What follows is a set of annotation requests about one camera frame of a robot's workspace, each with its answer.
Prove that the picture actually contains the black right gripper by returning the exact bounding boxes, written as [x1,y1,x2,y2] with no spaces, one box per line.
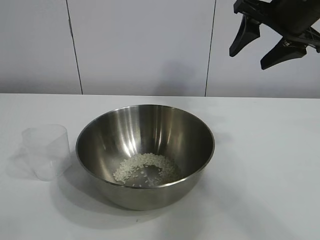
[228,0,320,72]

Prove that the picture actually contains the stainless steel mixing bowl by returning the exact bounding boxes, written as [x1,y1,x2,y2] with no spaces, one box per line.
[75,104,216,211]

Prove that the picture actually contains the white rice grains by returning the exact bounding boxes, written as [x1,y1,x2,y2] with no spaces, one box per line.
[112,152,180,187]

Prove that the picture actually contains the clear plastic measuring cup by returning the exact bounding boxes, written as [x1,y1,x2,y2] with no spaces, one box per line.
[20,123,72,182]

